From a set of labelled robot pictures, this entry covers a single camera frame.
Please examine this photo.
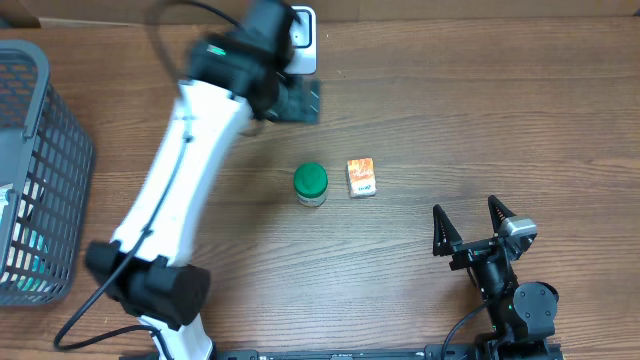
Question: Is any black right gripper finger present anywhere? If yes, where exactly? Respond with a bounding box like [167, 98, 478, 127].
[433, 205, 463, 256]
[488, 195, 515, 234]

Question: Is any green lid jar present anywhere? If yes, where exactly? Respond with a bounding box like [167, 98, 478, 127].
[293, 162, 328, 207]

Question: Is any orange tissue pack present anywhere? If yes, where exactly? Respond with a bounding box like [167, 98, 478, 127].
[347, 158, 377, 198]

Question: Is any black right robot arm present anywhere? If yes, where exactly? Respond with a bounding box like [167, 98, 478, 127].
[431, 195, 563, 360]

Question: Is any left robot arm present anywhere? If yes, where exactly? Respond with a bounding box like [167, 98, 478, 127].
[85, 1, 320, 359]

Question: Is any white barcode scanner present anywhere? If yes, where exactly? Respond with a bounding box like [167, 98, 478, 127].
[285, 5, 317, 75]

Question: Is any grey plastic mesh basket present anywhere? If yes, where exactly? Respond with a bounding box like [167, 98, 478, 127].
[1, 40, 95, 307]

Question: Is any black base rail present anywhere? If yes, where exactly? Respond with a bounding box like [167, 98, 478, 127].
[209, 342, 564, 360]

